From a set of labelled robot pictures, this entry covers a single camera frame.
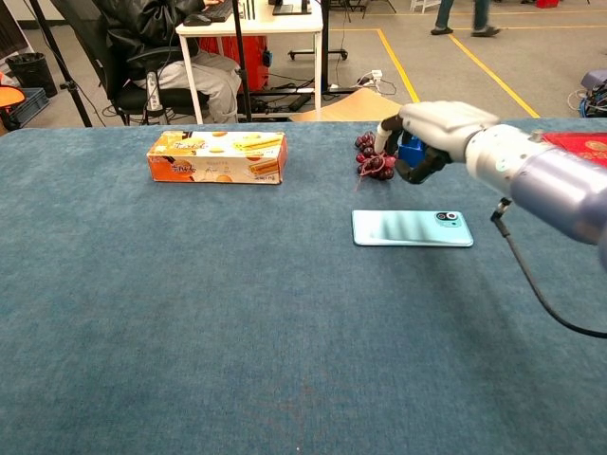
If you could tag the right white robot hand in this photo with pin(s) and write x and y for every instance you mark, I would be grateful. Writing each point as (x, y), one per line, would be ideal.
(441, 130)

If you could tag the light blue smartphone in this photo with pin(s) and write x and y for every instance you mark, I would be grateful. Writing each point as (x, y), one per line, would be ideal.
(410, 228)

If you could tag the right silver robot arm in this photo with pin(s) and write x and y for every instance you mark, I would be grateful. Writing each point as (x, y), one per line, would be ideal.
(545, 175)

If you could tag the blue toy building brick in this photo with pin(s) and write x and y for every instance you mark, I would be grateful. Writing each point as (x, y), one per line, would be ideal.
(410, 151)

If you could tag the purple grape bunch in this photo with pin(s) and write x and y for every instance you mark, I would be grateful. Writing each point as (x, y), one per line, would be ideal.
(374, 161)

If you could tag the brown cardboard sheet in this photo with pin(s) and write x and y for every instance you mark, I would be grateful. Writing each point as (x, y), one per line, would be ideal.
(360, 106)

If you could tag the white power strip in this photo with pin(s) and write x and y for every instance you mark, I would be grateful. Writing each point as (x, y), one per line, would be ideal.
(376, 74)

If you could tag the walking person in jeans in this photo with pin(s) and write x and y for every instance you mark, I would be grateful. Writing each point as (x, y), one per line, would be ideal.
(467, 19)

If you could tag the red embroidered cloth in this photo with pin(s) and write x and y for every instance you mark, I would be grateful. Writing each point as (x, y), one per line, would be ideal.
(581, 144)

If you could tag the black rolling stand base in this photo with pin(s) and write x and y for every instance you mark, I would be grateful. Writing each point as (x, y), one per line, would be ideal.
(318, 53)

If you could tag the white desk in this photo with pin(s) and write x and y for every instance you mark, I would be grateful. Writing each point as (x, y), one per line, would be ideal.
(265, 23)

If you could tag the black vertical pole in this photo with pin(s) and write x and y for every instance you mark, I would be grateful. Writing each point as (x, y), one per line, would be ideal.
(242, 61)

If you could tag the red cabinet under desk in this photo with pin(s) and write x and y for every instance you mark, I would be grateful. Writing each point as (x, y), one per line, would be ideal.
(237, 57)

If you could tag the orange biscuit box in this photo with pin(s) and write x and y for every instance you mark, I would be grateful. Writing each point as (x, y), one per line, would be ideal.
(223, 158)

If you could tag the black keyboard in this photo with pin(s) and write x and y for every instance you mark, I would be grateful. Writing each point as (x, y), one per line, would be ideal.
(219, 14)

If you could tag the black computer mouse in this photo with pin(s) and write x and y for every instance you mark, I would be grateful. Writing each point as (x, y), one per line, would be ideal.
(196, 20)

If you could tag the blue table cloth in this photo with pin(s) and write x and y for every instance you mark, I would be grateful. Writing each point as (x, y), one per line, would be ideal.
(237, 308)

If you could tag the seated person in black jacket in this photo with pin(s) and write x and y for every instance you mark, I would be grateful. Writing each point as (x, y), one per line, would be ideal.
(156, 42)

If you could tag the black office chair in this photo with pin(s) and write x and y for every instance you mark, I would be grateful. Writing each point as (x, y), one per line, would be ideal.
(128, 90)

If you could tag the black tripod stand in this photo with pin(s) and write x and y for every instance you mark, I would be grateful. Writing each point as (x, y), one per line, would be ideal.
(59, 61)

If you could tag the blue plastic crate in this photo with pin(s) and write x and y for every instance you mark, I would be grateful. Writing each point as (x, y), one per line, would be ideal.
(31, 105)

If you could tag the black waste bin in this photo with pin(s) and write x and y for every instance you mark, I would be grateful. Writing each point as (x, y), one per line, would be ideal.
(33, 71)

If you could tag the orange round seat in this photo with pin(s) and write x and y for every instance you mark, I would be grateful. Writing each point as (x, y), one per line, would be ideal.
(10, 95)

